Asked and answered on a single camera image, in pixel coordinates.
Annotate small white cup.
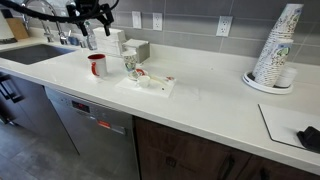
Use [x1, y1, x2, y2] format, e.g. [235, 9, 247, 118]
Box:
[136, 75, 152, 89]

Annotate white plastic spoon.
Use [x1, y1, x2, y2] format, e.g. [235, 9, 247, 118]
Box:
[149, 74, 169, 87]

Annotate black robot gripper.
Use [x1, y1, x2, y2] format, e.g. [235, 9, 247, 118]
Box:
[65, 0, 115, 37]

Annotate white light switch plate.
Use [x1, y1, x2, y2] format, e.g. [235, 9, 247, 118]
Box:
[131, 10, 143, 30]

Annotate white object with black base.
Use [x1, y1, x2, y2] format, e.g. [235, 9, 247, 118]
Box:
[0, 11, 18, 45]

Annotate dark curved cabinet handle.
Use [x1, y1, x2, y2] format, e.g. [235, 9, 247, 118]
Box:
[217, 154, 235, 180]

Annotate white mug with red interior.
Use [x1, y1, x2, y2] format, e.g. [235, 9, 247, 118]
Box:
[87, 53, 109, 79]

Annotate white rectangular mat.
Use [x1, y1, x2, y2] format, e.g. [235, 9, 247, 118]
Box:
[257, 103, 320, 155]

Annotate patterned paper cup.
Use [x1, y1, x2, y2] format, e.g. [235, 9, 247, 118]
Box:
[121, 49, 139, 73]

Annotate short stack patterned paper cups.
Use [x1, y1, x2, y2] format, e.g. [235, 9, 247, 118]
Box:
[262, 37, 295, 88]

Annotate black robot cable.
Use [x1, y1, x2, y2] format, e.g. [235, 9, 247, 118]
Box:
[0, 0, 120, 24]

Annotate large white napkin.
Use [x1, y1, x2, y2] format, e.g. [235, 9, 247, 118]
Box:
[115, 74, 177, 99]

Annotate chrome kitchen faucet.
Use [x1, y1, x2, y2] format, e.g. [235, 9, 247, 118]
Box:
[20, 0, 70, 46]

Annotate stack of white lids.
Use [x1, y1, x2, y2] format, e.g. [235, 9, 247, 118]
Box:
[274, 66, 298, 89]

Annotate black cabinet handle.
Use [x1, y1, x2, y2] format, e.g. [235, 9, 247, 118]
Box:
[0, 74, 25, 104]

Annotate dark grey cabinet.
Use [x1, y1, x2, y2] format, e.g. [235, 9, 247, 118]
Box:
[0, 70, 80, 156]

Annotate small blue object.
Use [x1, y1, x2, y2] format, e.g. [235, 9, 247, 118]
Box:
[67, 35, 82, 47]

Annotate stainless steel dishwasher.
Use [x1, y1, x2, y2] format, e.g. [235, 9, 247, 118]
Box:
[44, 86, 141, 180]

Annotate red and white small dish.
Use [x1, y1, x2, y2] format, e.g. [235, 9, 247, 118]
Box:
[127, 67, 148, 81]

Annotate tall stack patterned paper cups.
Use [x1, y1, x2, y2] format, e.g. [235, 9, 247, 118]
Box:
[251, 3, 305, 83]

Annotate black object on mat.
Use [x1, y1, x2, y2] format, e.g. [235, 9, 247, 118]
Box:
[296, 125, 320, 152]

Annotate brown wooden cabinet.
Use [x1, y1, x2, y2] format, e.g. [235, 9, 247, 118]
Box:
[133, 115, 320, 180]

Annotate round white tray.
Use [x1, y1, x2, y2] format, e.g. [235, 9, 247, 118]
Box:
[241, 70, 295, 95]

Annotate white wall outlet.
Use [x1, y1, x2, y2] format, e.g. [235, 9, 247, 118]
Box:
[215, 15, 234, 38]
[152, 12, 164, 32]

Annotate wooden cutting board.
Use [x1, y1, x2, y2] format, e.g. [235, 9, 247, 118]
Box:
[5, 17, 30, 41]

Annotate dark kitchen sink basin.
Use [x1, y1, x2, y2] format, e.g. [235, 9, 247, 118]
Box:
[0, 43, 77, 66]

